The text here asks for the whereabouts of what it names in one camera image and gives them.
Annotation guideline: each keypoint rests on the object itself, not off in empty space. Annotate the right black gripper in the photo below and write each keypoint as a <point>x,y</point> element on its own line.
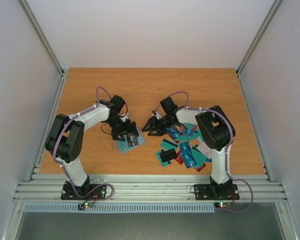
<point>159,122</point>

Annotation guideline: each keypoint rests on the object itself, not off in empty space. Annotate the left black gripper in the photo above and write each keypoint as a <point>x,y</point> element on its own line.
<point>128,129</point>

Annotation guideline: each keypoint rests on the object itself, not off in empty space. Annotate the pink leather card holder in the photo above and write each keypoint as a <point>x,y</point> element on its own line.
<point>121,146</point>

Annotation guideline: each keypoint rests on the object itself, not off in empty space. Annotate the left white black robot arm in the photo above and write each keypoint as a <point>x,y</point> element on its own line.
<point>65,138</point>

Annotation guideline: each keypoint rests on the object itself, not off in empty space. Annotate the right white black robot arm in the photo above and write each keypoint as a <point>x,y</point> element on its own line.
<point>217,132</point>

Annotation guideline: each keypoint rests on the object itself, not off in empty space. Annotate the blue card upper left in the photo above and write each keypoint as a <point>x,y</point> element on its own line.
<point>173,132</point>

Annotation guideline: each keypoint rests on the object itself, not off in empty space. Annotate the teal card left middle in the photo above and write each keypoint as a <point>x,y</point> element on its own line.
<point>168,145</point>

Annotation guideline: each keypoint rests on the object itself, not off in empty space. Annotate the black card on teal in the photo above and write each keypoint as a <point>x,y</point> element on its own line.
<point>168,155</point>

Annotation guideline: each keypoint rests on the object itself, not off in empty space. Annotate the teal card under black card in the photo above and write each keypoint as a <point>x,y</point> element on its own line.
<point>162,163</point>

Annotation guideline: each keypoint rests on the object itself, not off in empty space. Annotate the teal card right upper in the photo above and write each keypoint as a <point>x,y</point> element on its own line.
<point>199,136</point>

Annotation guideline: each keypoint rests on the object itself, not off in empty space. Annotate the teal card centre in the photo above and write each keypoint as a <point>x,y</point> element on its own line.
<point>187,138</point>

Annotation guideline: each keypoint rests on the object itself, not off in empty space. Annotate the blue visa card centre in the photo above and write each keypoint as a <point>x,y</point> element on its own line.
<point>186,154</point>

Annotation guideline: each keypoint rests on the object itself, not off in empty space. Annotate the white card with pink print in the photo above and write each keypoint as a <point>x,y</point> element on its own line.
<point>205,150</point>

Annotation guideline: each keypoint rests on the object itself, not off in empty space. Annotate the red card bottom right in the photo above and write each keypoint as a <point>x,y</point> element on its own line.
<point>198,167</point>

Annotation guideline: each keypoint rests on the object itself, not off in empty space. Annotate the left small circuit board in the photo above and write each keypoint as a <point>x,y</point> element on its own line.
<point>84,206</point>

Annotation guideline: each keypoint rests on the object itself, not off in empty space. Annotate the small circuit board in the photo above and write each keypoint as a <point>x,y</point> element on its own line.
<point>84,206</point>
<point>222,205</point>

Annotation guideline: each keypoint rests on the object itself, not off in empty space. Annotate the right small circuit board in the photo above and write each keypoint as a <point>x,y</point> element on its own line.
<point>222,205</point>

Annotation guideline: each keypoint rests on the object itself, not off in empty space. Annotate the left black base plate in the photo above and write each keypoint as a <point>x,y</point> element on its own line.
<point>85,192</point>

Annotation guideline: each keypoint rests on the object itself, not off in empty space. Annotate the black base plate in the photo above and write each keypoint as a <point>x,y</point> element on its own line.
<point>85,192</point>
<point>203,192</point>

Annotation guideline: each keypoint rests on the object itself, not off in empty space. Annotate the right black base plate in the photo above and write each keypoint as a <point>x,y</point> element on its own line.
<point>203,192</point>

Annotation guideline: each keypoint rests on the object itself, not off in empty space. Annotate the grey slotted cable duct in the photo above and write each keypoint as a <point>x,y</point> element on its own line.
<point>119,208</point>

